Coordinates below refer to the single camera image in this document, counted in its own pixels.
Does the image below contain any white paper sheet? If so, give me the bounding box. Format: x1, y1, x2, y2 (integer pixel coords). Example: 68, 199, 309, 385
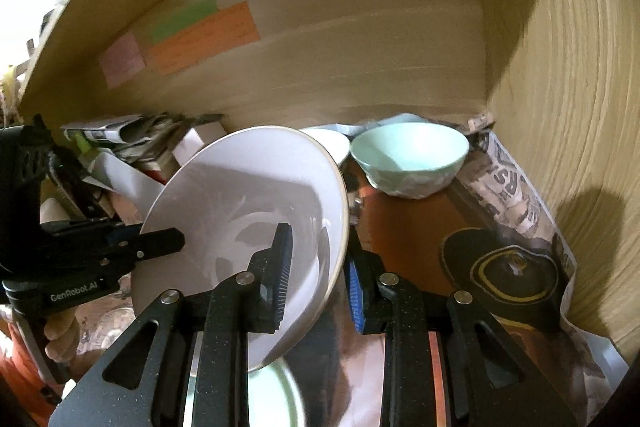
92, 154, 171, 228

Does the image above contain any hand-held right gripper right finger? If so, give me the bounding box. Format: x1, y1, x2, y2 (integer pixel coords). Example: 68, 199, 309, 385
344, 232, 583, 427

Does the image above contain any folded newspaper stack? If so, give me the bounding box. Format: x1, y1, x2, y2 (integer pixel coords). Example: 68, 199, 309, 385
62, 113, 226, 168

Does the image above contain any orange sticky note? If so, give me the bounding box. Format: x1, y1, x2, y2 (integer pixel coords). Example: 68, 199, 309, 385
145, 2, 261, 75

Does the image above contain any lilac bowl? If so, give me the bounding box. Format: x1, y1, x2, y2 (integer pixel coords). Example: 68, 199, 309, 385
131, 126, 349, 373

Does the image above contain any pink sticky note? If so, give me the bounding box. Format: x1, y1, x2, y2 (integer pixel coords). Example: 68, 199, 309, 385
98, 32, 146, 88

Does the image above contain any green sticky note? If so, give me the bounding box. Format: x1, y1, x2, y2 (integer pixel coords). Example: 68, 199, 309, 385
151, 0, 218, 44

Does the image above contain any white card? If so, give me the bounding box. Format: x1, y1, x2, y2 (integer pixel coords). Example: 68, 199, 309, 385
172, 124, 226, 168

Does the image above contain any mint green plate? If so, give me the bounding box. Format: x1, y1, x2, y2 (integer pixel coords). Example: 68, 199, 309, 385
182, 354, 307, 427

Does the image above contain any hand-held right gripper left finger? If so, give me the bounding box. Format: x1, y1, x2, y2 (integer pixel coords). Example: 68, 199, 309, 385
49, 222, 294, 427

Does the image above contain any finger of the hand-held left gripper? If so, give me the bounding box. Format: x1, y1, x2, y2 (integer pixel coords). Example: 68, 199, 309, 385
102, 228, 186, 274
47, 147, 143, 253

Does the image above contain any person's left hand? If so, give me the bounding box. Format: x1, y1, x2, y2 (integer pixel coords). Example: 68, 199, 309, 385
44, 307, 82, 364

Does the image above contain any white bowl with black spots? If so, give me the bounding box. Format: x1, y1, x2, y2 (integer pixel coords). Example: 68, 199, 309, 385
300, 128, 351, 168

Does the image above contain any newspaper sheet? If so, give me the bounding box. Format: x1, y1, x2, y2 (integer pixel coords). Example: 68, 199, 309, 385
350, 122, 631, 427

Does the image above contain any mint green bowl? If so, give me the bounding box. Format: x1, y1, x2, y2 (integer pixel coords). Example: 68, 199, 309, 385
350, 123, 471, 200

